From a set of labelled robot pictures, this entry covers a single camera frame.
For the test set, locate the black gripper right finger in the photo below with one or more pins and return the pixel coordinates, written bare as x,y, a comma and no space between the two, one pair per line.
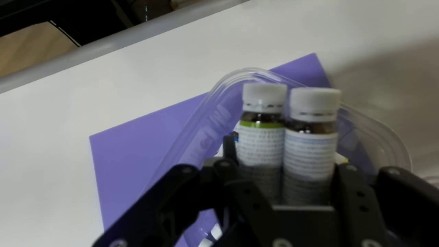
392,210

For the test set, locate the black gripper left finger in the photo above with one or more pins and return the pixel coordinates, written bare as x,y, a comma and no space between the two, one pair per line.
183,205

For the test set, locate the purple rectangular mat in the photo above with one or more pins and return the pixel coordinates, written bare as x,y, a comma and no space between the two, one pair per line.
137,159

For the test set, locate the white-capped bottle green label band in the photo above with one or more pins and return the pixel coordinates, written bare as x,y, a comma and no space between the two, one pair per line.
261,141

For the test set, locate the white-capped bottle plain white label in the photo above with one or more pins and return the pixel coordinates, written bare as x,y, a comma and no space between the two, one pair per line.
310,151

